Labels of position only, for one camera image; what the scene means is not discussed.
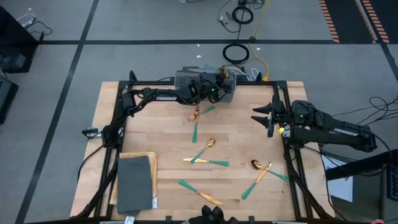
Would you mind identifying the white looped cables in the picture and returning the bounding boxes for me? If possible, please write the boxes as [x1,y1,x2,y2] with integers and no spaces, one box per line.
[228,66,261,81]

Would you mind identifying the black cable white plug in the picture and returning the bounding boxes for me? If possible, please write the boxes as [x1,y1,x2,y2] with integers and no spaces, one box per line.
[216,0,243,34]

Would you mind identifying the dark grey mat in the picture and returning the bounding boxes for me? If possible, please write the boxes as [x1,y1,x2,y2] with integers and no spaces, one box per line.
[116,155,154,216]

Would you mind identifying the tangled black cables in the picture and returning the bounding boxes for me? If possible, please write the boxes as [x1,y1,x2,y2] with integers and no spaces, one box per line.
[310,95,398,146]

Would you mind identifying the black box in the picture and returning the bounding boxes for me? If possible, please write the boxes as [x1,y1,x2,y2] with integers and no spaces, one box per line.
[0,77,20,124]

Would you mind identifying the grey mesh cutlery basket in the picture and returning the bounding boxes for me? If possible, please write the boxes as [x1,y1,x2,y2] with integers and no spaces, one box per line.
[174,65,237,104]

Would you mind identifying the white paper sheet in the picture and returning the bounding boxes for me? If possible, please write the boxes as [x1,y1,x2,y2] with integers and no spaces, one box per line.
[321,154,354,203]

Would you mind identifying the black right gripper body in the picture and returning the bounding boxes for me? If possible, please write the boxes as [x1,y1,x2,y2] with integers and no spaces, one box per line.
[267,94,295,139]

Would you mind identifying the thin black cable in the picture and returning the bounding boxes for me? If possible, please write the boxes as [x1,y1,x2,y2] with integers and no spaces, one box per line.
[26,20,53,42]

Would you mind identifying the black metal table frame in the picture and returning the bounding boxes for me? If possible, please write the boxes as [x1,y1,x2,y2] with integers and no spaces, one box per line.
[70,70,336,224]

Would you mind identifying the yellow cable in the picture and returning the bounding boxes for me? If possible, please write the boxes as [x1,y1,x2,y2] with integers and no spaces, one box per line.
[248,0,272,82]

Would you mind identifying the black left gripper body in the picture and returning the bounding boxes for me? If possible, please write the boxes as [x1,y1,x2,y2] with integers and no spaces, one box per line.
[198,72,234,105]

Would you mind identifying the grey device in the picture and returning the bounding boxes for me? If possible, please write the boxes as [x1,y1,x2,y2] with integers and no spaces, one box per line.
[0,52,27,71]

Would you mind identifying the gold spoon green handle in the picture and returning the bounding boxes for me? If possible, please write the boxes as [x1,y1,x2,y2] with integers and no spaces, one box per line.
[251,159,290,183]
[190,138,216,165]

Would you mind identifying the large coiled black cable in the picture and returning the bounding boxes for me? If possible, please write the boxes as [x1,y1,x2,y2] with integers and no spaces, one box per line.
[221,42,251,65]

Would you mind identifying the black desk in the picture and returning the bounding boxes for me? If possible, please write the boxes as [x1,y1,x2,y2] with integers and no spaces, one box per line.
[325,148,398,182]

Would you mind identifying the small coiled black cable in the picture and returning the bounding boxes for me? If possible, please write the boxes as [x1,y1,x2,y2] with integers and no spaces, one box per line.
[231,5,255,26]

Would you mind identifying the black cabinet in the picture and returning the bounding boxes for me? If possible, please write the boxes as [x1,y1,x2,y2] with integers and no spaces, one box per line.
[0,6,40,75]

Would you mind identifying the dark grey power strip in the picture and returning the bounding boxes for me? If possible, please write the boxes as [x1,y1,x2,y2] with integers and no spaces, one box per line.
[231,73,249,83]

